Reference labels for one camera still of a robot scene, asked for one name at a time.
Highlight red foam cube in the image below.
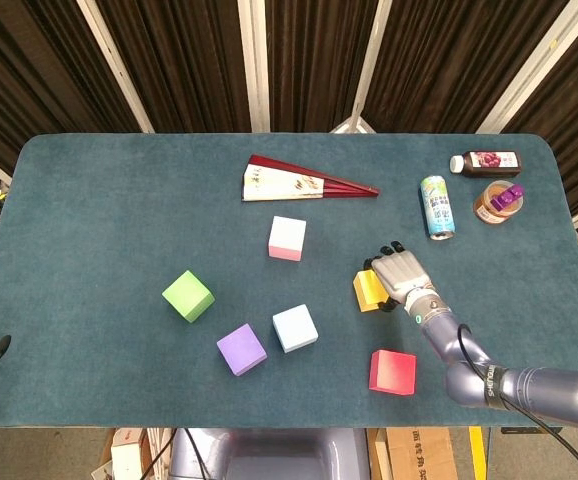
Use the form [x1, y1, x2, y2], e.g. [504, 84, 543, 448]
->
[368, 349, 418, 397]

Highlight purple plastic toy block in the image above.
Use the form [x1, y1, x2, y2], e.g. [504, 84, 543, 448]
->
[490, 183, 526, 213]

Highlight brown cardboard box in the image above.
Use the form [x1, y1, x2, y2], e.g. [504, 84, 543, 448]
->
[386, 427, 460, 480]

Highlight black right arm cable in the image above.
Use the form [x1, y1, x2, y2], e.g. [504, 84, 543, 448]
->
[457, 323, 578, 480]

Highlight yellow floor strip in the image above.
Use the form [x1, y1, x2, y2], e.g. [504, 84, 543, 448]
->
[468, 426, 491, 480]

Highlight dark grape juice bottle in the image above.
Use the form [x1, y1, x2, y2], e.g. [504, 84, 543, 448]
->
[449, 150, 523, 179]

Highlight grey robot torso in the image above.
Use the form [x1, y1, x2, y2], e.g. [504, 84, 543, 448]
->
[168, 427, 373, 480]

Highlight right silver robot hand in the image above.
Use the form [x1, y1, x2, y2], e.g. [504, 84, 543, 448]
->
[362, 240, 443, 314]

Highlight orange labelled jar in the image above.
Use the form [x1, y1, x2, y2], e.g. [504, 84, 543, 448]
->
[472, 179, 524, 225]

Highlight green foam cube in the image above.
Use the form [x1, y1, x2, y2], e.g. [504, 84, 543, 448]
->
[161, 269, 216, 324]

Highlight white frame post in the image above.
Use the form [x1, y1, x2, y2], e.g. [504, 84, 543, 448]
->
[475, 0, 578, 135]
[236, 0, 272, 134]
[76, 0, 156, 135]
[328, 0, 395, 135]

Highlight light blue drink can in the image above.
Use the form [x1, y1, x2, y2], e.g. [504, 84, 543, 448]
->
[419, 175, 457, 242]

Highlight purple foam cube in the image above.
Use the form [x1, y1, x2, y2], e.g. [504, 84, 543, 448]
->
[216, 323, 269, 377]

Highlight pink foam cube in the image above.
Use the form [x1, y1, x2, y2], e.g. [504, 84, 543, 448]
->
[268, 215, 308, 262]

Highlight white cardboard box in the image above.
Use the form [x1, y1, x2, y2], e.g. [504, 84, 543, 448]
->
[91, 427, 178, 480]

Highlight light blue foam cube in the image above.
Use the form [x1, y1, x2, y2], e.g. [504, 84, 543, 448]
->
[271, 303, 319, 354]

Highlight light wooden board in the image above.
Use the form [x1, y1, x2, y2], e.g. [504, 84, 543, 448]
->
[366, 428, 394, 480]

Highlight red paper folding fan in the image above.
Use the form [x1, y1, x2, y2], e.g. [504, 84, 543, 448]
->
[241, 154, 381, 203]

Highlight teal felt table cover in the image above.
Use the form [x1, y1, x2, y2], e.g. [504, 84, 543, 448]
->
[0, 132, 578, 429]

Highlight yellow foam cube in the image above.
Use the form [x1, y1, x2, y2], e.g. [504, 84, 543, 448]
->
[352, 269, 391, 314]

